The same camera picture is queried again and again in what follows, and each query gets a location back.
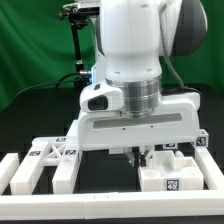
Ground white tagged cube right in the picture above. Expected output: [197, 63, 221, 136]
[192, 129, 209, 147]

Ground black camera stand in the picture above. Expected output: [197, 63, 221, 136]
[58, 7, 88, 90]

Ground white U-shaped obstacle fence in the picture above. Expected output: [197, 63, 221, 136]
[0, 147, 224, 220]

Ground white tagged cube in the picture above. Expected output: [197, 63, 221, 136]
[162, 143, 177, 149]
[192, 129, 209, 147]

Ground black cables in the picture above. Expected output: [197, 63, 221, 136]
[13, 73, 88, 99]

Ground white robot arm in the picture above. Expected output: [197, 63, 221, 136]
[78, 0, 207, 166]

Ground white chair seat part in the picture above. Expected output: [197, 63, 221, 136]
[138, 150, 204, 192]

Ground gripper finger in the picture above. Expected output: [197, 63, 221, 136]
[125, 148, 139, 167]
[140, 149, 154, 167]

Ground green backdrop curtain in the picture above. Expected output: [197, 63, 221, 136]
[0, 0, 224, 110]

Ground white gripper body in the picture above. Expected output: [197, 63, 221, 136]
[77, 83, 200, 151]

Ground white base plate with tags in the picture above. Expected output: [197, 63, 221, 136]
[66, 120, 78, 137]

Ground camera on stand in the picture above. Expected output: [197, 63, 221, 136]
[62, 0, 100, 13]

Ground white tagged cube left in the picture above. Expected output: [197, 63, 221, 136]
[162, 143, 177, 149]

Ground white chair back frame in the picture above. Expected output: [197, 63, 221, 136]
[10, 136, 82, 195]

